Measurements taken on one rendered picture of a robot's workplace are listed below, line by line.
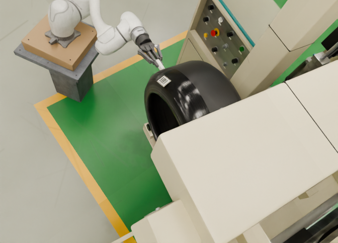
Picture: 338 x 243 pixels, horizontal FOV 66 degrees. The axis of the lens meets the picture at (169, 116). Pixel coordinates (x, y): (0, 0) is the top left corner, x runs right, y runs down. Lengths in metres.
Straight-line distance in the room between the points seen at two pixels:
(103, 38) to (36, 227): 1.52
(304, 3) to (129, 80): 2.04
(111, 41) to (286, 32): 0.88
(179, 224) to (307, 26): 0.73
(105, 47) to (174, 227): 1.13
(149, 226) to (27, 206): 1.90
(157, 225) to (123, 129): 1.97
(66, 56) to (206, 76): 1.17
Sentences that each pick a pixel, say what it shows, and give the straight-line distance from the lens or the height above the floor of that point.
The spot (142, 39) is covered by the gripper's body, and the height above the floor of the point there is 1.24.
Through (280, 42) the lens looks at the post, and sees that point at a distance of 1.07.
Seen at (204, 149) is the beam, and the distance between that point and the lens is 0.57.
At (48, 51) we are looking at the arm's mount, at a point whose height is 0.73.
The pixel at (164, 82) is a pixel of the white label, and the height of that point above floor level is 1.40.
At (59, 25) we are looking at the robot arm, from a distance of 1.95.
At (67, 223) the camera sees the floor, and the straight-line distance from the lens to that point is 2.33.
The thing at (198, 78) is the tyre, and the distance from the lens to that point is 1.09.
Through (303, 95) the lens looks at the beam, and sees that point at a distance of 0.77.
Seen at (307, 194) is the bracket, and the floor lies 1.54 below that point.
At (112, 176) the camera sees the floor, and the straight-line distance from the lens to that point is 2.35.
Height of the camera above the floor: 2.30
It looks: 62 degrees down
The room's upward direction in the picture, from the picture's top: 24 degrees clockwise
